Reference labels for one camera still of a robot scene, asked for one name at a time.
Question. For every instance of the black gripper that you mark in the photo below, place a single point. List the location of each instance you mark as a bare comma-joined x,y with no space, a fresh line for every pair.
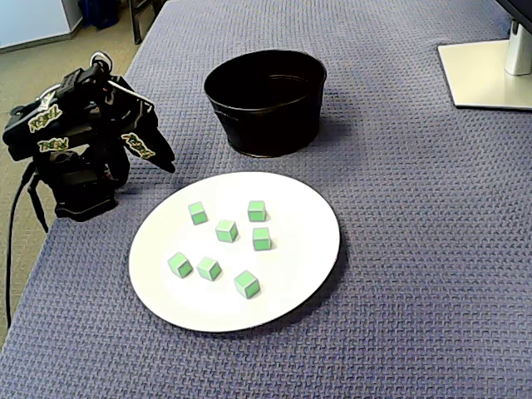
142,134

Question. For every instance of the green cube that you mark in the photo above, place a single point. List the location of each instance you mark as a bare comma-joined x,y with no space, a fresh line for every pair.
257,211
226,230
262,239
197,213
180,264
247,284
208,268

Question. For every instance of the black robot arm with stickers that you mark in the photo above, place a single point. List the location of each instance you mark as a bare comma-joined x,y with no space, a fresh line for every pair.
79,183

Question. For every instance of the black metal bucket container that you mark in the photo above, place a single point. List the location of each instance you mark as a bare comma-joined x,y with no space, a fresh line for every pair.
270,133

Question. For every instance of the white round plate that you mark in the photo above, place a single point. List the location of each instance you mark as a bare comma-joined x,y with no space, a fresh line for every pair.
291,270

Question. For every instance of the blue bin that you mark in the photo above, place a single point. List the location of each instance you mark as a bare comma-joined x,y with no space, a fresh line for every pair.
99,12

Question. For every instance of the blue woven table cloth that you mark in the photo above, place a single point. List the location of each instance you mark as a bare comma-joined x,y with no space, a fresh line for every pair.
415,249

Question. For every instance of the silver monitor stand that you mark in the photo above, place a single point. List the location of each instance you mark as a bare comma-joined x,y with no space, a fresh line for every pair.
478,75

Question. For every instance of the dark monitor screen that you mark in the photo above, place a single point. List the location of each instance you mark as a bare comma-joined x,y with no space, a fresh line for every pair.
524,6

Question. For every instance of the dark chair frame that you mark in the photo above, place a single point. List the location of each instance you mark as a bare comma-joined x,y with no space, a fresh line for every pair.
137,25

